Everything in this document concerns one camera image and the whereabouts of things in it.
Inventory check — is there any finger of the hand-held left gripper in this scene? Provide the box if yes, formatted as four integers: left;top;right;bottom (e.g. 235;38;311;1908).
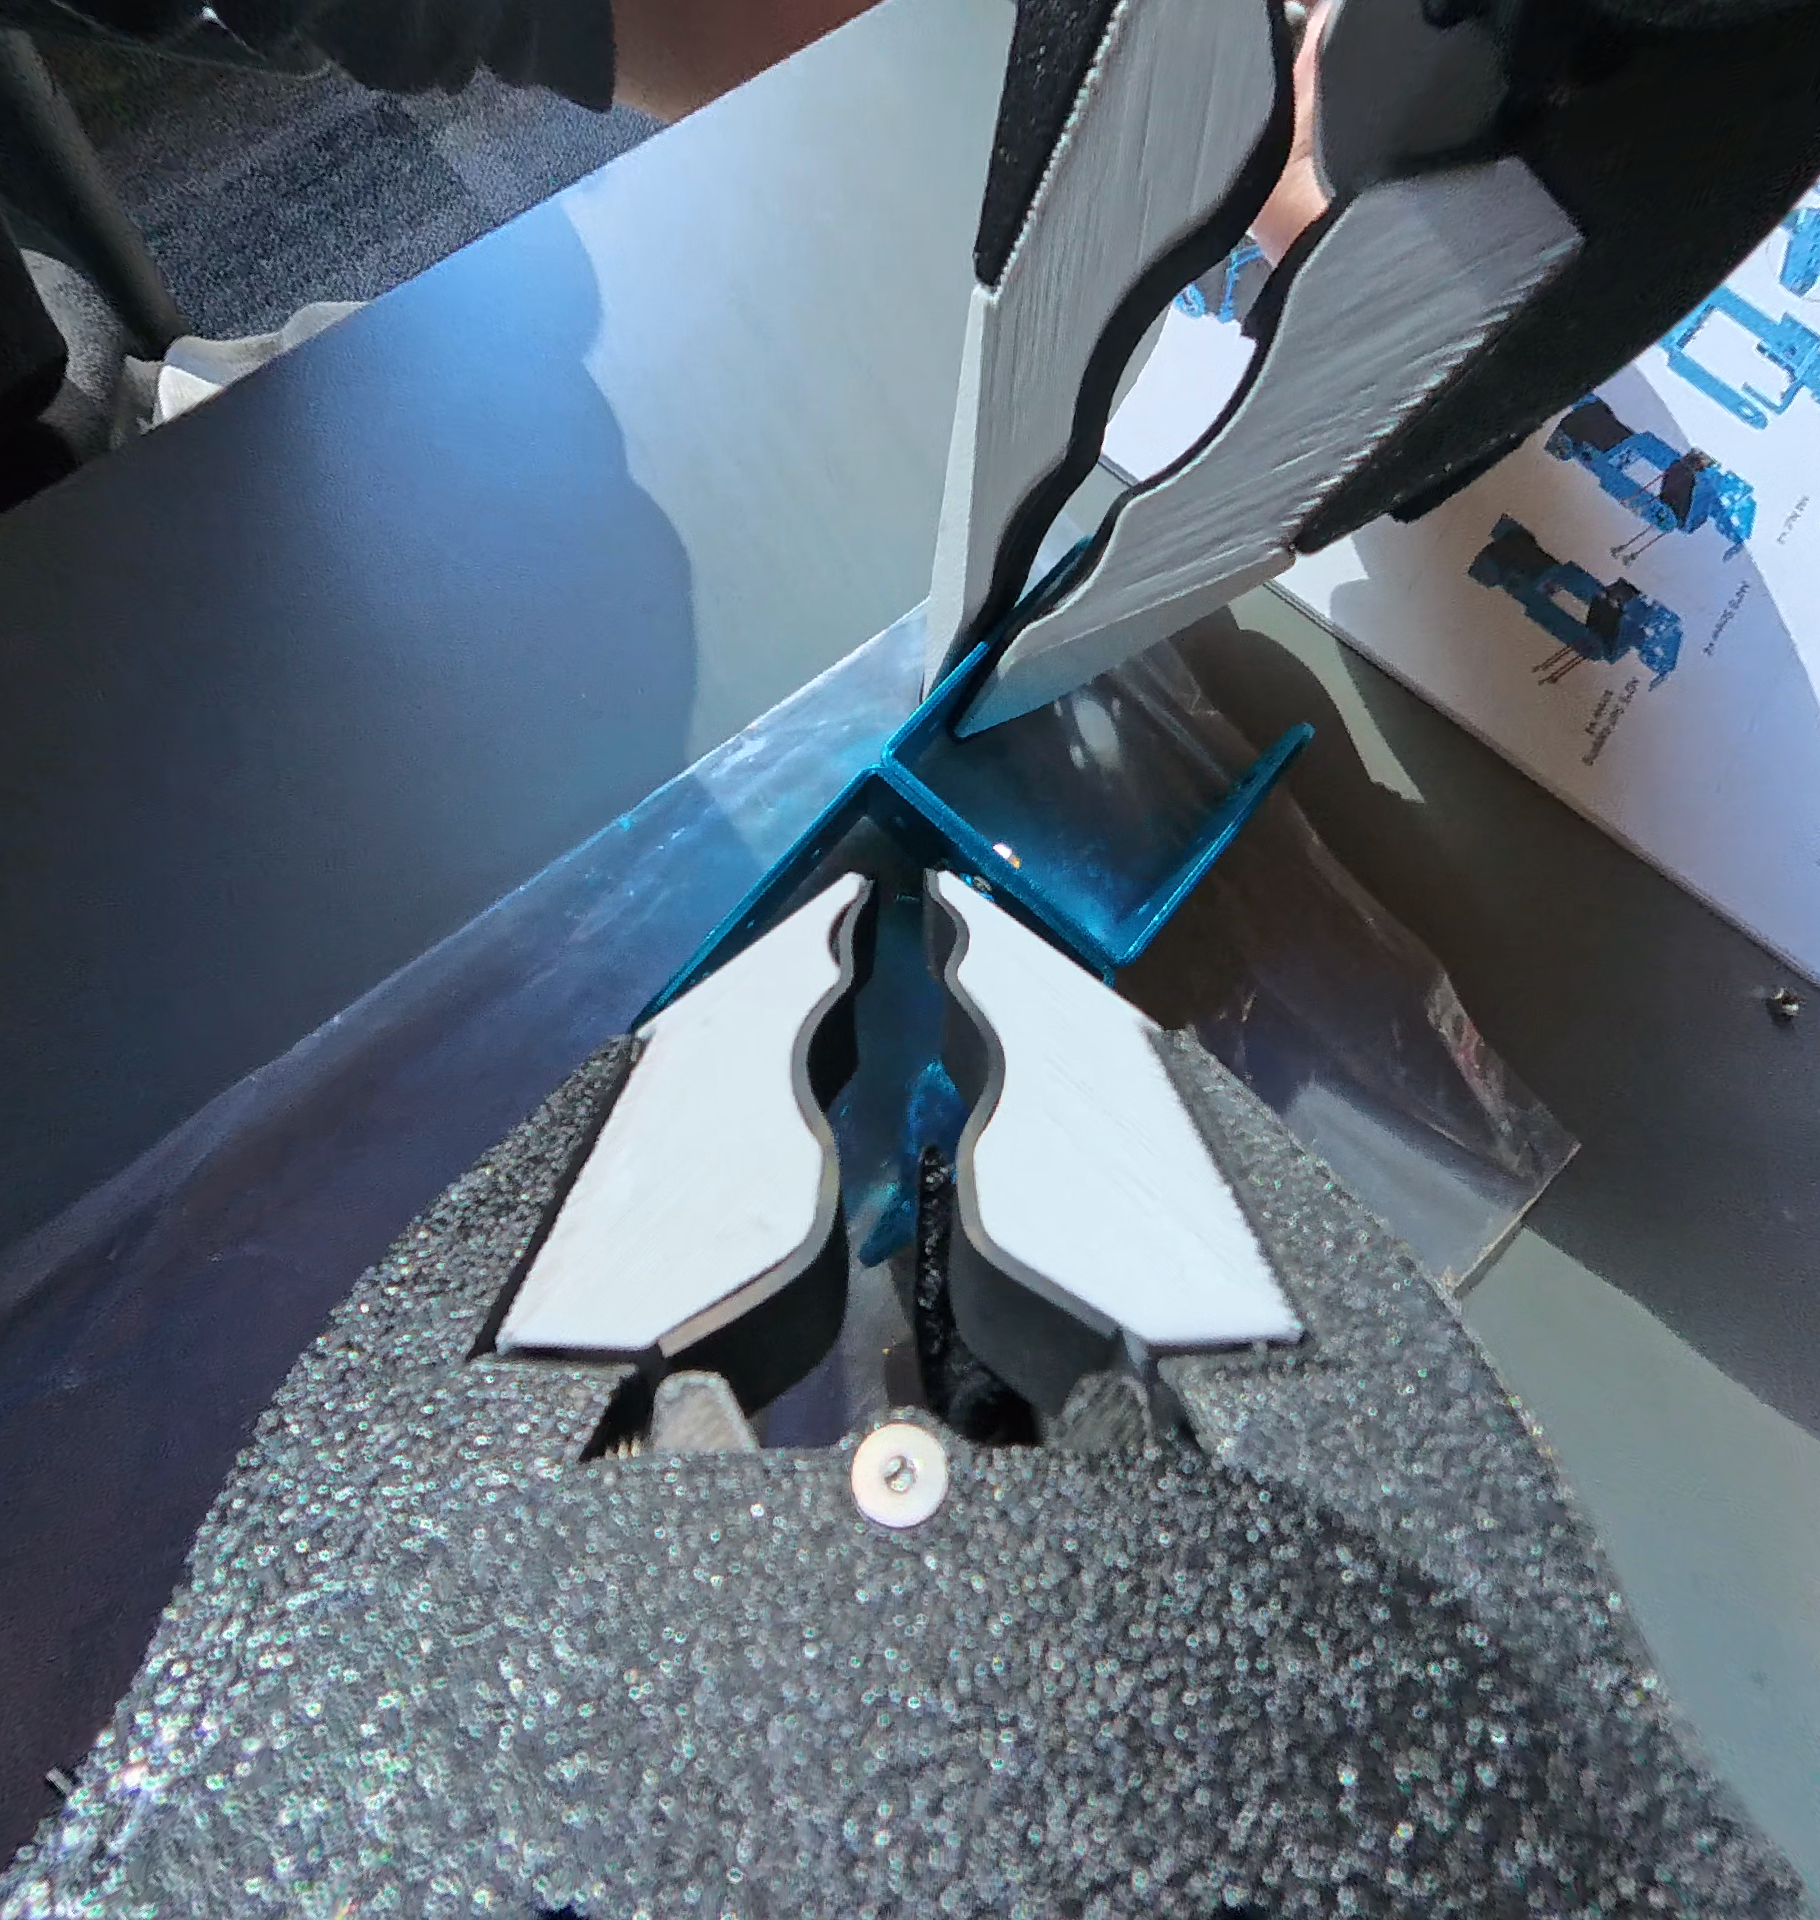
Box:
921;0;1293;699
956;151;1588;740

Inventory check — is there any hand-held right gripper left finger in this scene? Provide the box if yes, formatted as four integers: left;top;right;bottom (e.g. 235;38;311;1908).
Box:
498;872;883;1367

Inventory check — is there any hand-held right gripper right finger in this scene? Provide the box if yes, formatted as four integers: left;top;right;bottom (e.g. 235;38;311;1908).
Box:
927;872;1309;1367

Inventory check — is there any blue metal bracket assembly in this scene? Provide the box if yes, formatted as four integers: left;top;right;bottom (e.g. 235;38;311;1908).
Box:
647;535;1321;1263

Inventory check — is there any person's left forearm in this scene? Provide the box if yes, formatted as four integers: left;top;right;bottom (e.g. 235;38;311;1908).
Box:
606;0;888;122

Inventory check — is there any person's left hand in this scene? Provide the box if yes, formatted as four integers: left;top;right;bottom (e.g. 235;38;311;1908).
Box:
1248;32;1351;280

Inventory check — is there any white instruction sheet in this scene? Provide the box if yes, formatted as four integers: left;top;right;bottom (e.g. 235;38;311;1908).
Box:
1100;122;1820;1028

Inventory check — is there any large clear plastic bag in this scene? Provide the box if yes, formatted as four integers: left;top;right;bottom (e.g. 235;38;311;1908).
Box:
0;587;1587;1832

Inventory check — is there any person's dark clothing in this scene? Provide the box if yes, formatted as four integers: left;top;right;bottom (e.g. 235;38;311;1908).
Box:
70;0;618;99

